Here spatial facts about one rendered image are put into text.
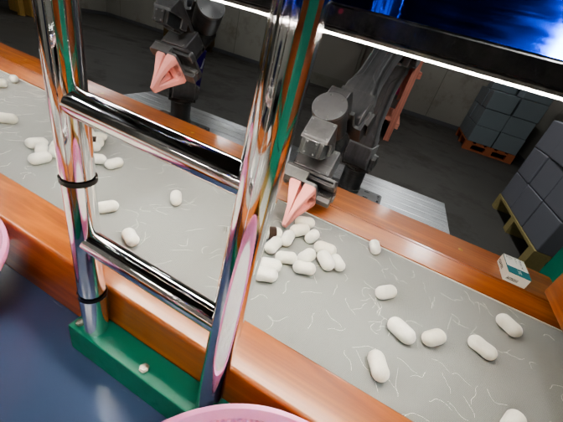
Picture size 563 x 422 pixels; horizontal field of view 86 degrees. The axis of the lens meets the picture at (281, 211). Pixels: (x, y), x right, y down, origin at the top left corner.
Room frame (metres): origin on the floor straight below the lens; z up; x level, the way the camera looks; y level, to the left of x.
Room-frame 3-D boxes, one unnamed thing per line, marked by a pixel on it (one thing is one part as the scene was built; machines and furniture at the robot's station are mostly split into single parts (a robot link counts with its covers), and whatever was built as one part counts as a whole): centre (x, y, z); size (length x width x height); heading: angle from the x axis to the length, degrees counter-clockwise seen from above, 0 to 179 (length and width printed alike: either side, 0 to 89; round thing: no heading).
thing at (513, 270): (0.46, -0.42, 0.77); 0.06 x 0.04 x 0.02; 162
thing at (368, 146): (0.81, -0.16, 0.92); 0.07 x 0.06 x 0.33; 66
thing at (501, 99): (5.75, -3.11, 0.60); 1.15 x 0.77 x 1.19; 166
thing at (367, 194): (0.83, -0.17, 0.71); 0.20 x 0.07 x 0.08; 76
